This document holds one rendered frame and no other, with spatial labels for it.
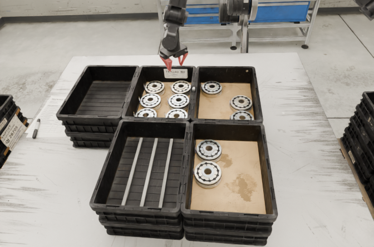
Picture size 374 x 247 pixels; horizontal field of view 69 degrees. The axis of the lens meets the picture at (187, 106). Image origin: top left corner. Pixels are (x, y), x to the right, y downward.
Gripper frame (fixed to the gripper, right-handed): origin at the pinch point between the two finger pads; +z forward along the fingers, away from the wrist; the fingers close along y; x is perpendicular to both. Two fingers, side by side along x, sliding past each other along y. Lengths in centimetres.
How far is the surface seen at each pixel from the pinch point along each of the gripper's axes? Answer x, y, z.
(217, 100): -10.0, 17.0, 23.4
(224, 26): 117, 151, 77
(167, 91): 12.7, 2.4, 23.4
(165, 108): 2.9, -6.4, 23.4
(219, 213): -56, -27, 13
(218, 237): -56, -26, 33
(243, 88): -12.0, 33.5, 23.3
